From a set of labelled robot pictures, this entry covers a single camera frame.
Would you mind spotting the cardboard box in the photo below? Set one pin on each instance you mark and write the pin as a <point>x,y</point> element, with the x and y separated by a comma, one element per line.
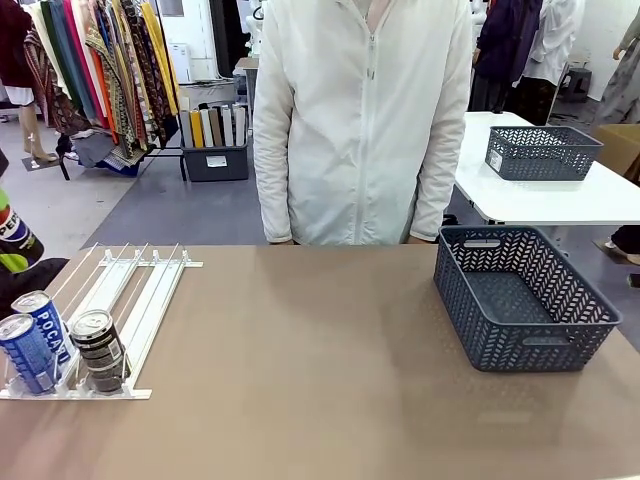
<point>620,147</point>

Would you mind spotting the grey fabric roll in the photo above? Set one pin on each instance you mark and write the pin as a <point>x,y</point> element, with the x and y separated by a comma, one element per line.
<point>186,130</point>

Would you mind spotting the clothes rack with hanging fabrics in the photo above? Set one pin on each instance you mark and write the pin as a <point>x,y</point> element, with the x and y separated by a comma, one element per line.
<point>115,65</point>

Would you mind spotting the white fabric roll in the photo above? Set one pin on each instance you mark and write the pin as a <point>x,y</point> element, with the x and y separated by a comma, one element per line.
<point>227,126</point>
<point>206,129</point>

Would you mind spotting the blue Pocari Sweat can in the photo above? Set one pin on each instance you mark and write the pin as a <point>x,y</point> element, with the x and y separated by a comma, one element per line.
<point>25,355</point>
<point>54,327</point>

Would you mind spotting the mannequin legs on stand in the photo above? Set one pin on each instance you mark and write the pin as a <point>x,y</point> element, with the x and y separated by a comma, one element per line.
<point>32,130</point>

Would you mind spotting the black plastic stool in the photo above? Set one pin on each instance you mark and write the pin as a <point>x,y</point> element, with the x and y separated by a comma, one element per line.
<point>575,85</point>

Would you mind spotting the brown fabric roll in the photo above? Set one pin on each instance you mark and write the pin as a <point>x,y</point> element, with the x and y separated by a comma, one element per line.
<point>216,127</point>

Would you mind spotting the person in white jacket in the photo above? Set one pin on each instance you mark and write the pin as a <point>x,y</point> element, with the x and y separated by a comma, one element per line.
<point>360,125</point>

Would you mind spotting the beige fabric roll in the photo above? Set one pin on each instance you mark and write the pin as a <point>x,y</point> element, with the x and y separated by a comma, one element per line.
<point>239,125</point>

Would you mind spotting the yellow fabric roll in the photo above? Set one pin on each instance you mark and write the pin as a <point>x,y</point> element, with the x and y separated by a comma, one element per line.
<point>197,130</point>

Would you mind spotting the maroon hanging garment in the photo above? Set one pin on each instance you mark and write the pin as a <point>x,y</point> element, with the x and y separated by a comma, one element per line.
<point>12,40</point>

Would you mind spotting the white table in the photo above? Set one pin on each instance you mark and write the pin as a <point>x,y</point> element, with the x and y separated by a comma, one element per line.
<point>540,200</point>

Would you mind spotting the grey storage bin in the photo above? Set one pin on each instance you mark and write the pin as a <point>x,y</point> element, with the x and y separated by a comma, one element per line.
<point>215,162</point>

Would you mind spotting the black bag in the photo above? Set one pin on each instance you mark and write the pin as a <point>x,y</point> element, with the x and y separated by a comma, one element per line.
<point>450,220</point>

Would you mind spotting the black drink can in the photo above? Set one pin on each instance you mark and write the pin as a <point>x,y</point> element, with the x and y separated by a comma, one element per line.
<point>99,350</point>

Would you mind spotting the white hanging garment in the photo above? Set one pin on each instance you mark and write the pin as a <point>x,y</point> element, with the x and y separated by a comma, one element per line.
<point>552,40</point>

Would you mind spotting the purple hanging garment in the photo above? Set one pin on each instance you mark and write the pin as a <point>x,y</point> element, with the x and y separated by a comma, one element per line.
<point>505,35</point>

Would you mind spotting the grey plastic woven basket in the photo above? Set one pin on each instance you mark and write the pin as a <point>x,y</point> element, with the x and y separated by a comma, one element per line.
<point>540,162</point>
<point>505,340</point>

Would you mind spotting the black cloth bundle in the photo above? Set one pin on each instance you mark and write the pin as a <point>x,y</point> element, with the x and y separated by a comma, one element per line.
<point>25,285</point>

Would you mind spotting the grey cloth pile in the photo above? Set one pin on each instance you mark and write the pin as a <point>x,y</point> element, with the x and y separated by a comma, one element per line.
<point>92,149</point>

